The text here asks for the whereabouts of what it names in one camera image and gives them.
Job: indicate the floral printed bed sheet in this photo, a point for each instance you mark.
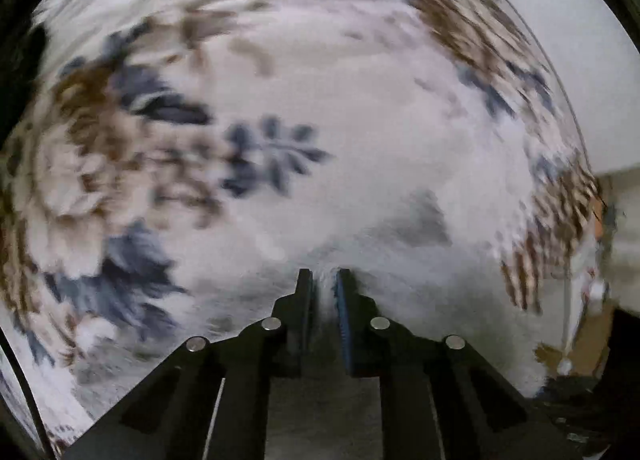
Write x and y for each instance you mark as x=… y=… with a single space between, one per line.
x=200 y=89

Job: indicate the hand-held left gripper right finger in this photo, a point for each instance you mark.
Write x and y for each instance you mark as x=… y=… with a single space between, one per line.
x=344 y=330

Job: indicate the cardboard box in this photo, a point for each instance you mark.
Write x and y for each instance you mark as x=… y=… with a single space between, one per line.
x=590 y=340

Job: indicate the brown checked blanket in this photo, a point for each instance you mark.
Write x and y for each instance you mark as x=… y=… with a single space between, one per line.
x=555 y=220

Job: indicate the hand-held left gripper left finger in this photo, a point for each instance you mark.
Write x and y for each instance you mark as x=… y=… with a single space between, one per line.
x=306 y=330

